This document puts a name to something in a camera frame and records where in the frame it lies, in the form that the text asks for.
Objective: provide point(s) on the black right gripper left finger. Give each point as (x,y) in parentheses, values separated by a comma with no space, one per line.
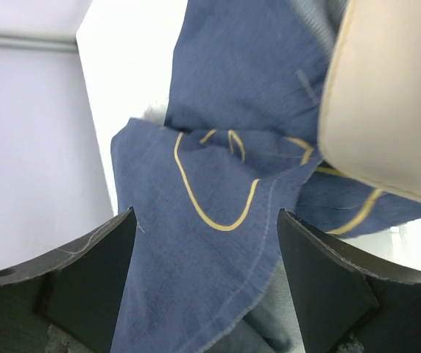
(68,299)

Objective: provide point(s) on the cream white pillow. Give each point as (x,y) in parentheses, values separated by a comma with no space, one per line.
(370,116)

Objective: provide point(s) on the blue denim pillowcase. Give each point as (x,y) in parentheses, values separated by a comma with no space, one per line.
(237,144)

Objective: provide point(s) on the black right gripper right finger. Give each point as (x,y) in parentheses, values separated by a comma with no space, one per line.
(346,299)

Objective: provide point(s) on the grey aluminium frame rail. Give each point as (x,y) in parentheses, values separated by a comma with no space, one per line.
(23,42)

